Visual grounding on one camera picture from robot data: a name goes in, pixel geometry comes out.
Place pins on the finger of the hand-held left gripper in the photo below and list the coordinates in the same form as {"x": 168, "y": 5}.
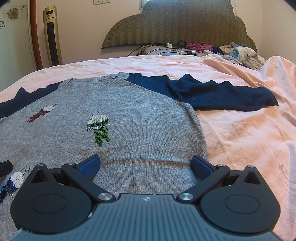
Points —
{"x": 5, "y": 168}

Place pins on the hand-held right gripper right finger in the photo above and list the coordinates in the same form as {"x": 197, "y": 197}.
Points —
{"x": 203, "y": 169}

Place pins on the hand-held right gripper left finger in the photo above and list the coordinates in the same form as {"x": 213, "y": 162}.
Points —
{"x": 89, "y": 167}

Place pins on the grey sweater with navy sleeves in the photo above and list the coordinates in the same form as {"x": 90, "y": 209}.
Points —
{"x": 143, "y": 115}

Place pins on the pile of light clothes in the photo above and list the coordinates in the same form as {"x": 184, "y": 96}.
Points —
{"x": 245, "y": 56}

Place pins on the pink bed sheet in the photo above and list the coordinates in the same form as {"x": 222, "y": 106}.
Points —
{"x": 235, "y": 139}

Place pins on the black power adapter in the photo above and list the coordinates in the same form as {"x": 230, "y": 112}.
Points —
{"x": 191, "y": 53}

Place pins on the frosted glass door flower decals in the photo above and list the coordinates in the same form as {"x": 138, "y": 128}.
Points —
{"x": 13, "y": 46}

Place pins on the magenta cloth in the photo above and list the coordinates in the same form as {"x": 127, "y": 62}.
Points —
{"x": 198, "y": 46}

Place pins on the striped pillow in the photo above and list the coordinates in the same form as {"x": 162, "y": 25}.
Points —
{"x": 159, "y": 50}

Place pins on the white charger plug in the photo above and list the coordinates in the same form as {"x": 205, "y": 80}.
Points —
{"x": 168, "y": 45}

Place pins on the gold tower fan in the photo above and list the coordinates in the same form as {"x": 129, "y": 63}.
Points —
{"x": 52, "y": 41}

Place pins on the olive padded headboard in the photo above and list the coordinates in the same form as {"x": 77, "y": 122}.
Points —
{"x": 185, "y": 23}

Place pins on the wooden door frame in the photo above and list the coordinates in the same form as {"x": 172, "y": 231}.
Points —
{"x": 35, "y": 34}

